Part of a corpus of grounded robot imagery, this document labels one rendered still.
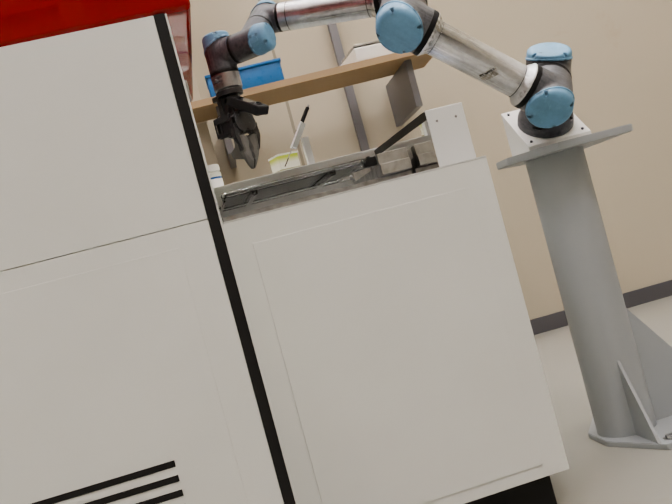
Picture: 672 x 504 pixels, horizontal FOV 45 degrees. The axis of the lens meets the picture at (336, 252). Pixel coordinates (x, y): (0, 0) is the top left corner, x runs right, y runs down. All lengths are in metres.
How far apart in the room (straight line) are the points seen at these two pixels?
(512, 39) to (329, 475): 3.18
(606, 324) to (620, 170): 2.42
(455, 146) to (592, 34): 2.86
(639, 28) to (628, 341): 2.78
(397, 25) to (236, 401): 0.96
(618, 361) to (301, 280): 0.95
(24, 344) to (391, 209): 0.81
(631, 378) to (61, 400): 1.47
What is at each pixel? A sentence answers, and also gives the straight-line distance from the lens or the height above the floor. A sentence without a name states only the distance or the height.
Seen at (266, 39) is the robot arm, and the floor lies 1.26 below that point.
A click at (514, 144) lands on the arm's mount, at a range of 2.35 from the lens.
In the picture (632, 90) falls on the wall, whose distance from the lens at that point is 4.75.
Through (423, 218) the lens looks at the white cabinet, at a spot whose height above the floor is 0.72.
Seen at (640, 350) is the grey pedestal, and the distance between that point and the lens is 2.43.
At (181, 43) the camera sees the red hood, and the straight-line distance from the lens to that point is 1.86.
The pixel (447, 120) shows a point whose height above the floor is 0.93.
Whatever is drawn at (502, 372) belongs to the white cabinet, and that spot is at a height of 0.34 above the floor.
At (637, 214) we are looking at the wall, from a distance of 4.67.
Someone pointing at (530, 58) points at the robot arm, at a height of 1.05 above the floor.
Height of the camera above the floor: 0.70
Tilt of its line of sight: level
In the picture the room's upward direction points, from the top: 15 degrees counter-clockwise
